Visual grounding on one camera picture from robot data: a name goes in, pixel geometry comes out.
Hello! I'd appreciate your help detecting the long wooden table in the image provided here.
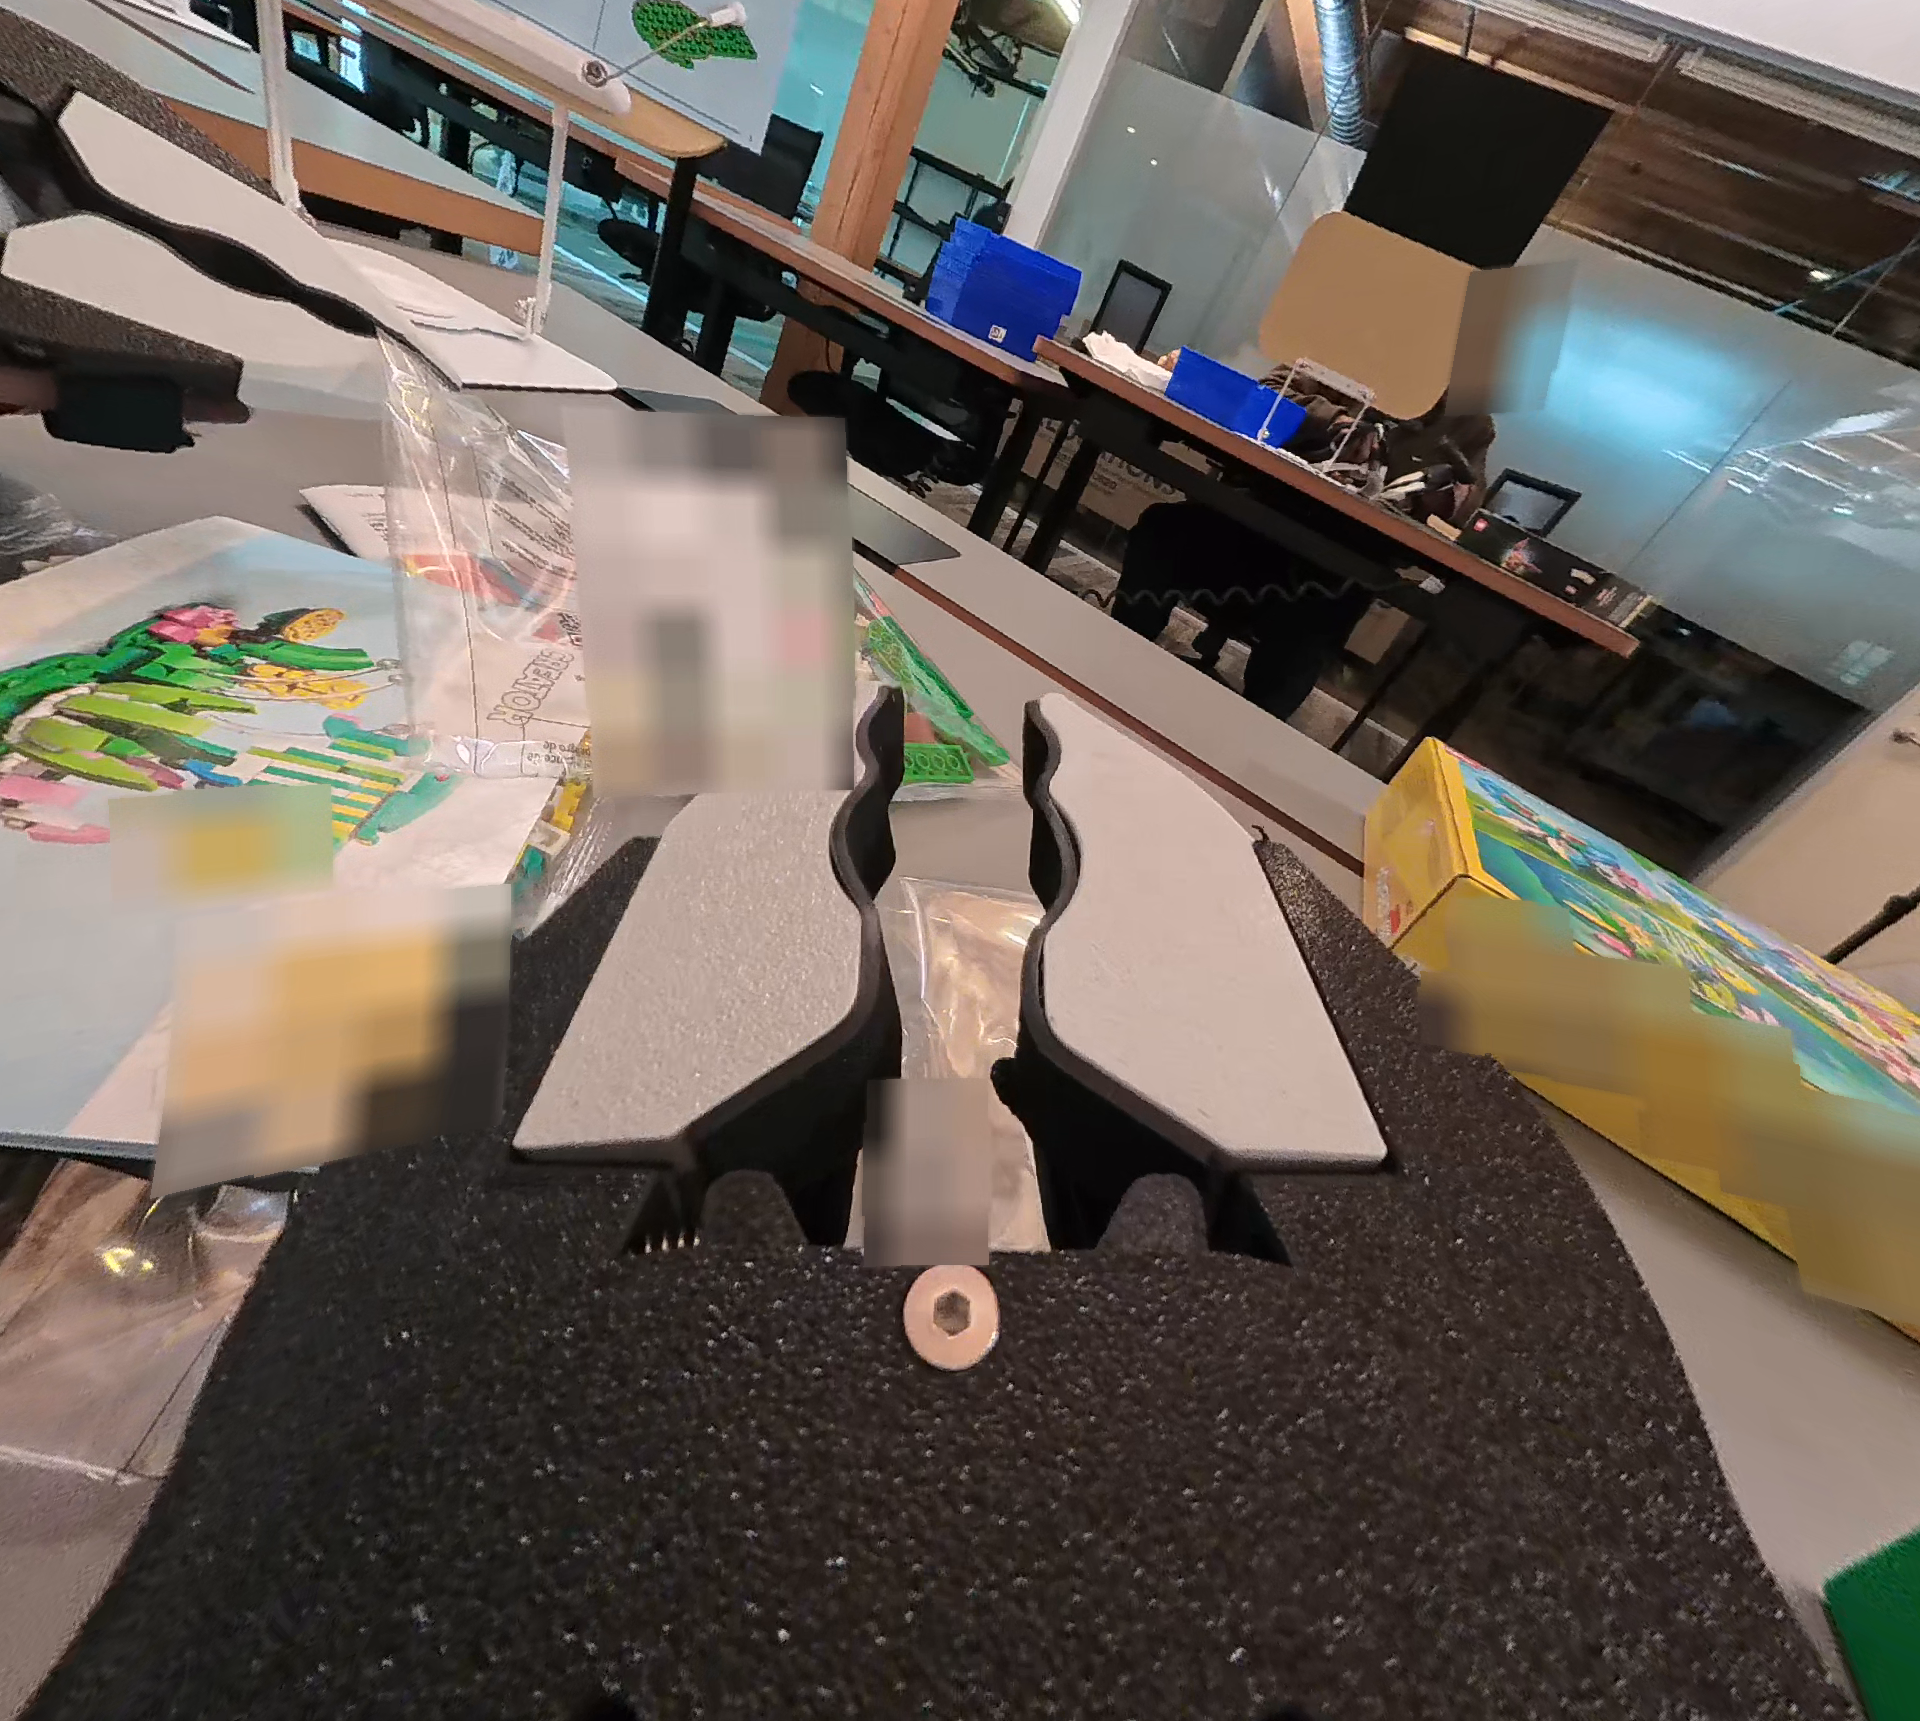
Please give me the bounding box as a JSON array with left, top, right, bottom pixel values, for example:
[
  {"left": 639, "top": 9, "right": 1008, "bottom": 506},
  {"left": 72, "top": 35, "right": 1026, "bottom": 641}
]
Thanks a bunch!
[{"left": 615, "top": 152, "right": 1075, "bottom": 531}]

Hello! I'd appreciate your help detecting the silver ventilation duct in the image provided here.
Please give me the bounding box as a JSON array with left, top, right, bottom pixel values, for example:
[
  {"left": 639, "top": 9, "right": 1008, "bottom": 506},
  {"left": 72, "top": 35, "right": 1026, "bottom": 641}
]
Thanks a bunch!
[{"left": 1272, "top": 0, "right": 1374, "bottom": 140}]

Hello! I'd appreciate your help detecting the wooden table with black legs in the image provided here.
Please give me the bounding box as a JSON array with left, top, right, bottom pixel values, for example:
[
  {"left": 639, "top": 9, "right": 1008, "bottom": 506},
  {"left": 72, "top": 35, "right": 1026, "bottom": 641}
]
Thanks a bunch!
[{"left": 1035, "top": 336, "right": 1645, "bottom": 763}]

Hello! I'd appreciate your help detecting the large clear plastic bag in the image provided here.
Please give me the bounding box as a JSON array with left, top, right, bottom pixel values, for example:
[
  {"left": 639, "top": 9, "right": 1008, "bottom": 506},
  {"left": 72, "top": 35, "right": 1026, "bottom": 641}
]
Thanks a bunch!
[{"left": 374, "top": 327, "right": 911, "bottom": 801}]

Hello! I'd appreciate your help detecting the white overhead stand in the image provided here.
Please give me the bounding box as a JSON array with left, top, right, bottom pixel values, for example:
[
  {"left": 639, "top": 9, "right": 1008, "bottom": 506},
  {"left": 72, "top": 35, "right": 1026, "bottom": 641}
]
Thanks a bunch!
[{"left": 91, "top": 0, "right": 753, "bottom": 342}]

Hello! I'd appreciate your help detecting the wooden post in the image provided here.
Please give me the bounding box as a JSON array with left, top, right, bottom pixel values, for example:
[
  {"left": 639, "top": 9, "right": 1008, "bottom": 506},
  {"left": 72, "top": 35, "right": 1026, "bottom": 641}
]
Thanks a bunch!
[{"left": 763, "top": 0, "right": 1026, "bottom": 411}]

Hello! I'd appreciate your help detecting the green lego baseplate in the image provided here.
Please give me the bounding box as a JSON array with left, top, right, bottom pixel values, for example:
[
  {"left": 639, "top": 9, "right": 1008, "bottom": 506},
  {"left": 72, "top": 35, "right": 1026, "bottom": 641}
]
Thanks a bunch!
[{"left": 1823, "top": 1527, "right": 1920, "bottom": 1721}]

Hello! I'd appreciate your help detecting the black lego box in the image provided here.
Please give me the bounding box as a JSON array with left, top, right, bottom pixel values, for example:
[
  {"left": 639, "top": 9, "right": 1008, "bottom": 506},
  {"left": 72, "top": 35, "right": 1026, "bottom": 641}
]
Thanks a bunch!
[{"left": 1462, "top": 518, "right": 1631, "bottom": 605}]

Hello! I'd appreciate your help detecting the black office chair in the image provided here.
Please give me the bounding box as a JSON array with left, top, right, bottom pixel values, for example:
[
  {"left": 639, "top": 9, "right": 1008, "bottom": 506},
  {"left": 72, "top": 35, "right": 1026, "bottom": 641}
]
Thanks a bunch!
[{"left": 600, "top": 117, "right": 829, "bottom": 342}]

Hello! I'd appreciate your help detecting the black desk panel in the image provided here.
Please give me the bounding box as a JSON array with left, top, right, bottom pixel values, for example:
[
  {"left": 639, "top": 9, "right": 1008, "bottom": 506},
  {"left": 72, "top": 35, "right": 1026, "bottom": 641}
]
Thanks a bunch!
[{"left": 847, "top": 506, "right": 962, "bottom": 570}]

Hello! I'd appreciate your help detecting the black board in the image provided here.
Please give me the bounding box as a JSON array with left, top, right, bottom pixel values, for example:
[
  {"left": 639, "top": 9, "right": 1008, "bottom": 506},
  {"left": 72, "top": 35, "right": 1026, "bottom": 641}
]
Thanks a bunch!
[{"left": 1344, "top": 40, "right": 1615, "bottom": 269}]

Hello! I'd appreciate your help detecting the white paper leaflet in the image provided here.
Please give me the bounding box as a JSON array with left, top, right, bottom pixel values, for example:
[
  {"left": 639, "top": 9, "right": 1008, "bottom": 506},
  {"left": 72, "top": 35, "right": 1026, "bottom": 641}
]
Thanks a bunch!
[{"left": 300, "top": 482, "right": 408, "bottom": 565}]

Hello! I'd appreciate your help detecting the clear acrylic stand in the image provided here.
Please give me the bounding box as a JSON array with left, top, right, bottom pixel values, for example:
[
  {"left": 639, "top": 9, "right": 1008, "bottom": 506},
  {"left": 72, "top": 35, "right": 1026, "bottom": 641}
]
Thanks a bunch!
[{"left": 1260, "top": 356, "right": 1381, "bottom": 450}]

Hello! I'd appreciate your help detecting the stack of blue bins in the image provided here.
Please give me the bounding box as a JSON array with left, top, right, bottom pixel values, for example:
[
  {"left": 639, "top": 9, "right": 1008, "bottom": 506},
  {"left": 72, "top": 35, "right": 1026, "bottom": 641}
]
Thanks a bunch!
[{"left": 925, "top": 218, "right": 1086, "bottom": 358}]

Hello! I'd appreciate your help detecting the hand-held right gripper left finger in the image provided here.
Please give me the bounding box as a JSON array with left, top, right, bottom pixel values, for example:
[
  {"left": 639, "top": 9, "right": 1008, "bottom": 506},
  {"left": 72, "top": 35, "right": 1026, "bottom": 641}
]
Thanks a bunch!
[{"left": 513, "top": 687, "right": 911, "bottom": 1183}]

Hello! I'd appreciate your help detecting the black coiled cable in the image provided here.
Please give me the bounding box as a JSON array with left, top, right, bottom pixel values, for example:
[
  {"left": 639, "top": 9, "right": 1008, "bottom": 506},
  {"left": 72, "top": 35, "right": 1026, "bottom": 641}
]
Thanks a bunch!
[{"left": 1141, "top": 572, "right": 1353, "bottom": 616}]

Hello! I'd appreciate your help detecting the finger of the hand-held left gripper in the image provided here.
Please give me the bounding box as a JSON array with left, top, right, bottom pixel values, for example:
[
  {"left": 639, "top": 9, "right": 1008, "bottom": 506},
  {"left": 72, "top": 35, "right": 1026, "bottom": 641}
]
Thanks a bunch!
[
  {"left": 0, "top": 213, "right": 620, "bottom": 394},
  {"left": 52, "top": 91, "right": 397, "bottom": 331}
]

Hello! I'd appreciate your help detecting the lego instruction booklet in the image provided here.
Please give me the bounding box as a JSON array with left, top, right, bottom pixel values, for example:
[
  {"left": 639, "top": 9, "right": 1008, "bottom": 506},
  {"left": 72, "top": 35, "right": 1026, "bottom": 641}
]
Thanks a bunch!
[{"left": 0, "top": 518, "right": 564, "bottom": 1161}]

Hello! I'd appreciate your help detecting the bag of green lego pieces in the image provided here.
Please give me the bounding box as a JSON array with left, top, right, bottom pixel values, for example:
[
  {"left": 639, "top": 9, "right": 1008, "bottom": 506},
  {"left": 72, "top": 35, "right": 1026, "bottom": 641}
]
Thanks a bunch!
[{"left": 852, "top": 580, "right": 1017, "bottom": 797}]

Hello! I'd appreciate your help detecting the small clear plastic bag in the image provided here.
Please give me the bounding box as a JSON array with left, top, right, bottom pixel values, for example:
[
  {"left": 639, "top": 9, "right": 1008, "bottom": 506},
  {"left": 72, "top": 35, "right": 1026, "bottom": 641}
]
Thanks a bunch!
[{"left": 877, "top": 872, "right": 1046, "bottom": 1251}]

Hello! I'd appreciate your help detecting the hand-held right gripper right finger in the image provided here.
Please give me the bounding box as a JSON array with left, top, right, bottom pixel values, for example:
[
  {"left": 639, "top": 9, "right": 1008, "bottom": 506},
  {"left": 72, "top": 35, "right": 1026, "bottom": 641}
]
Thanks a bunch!
[{"left": 1020, "top": 690, "right": 1392, "bottom": 1180}]

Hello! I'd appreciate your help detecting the blue plastic bin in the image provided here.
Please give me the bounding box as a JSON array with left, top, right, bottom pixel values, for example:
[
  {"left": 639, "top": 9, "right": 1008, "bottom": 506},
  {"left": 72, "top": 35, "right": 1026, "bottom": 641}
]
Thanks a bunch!
[{"left": 1166, "top": 346, "right": 1310, "bottom": 445}]

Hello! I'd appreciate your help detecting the yellow lego box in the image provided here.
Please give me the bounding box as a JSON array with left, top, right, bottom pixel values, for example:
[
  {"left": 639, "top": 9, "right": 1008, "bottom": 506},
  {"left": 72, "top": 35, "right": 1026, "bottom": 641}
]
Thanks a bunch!
[{"left": 1362, "top": 738, "right": 1920, "bottom": 1340}]

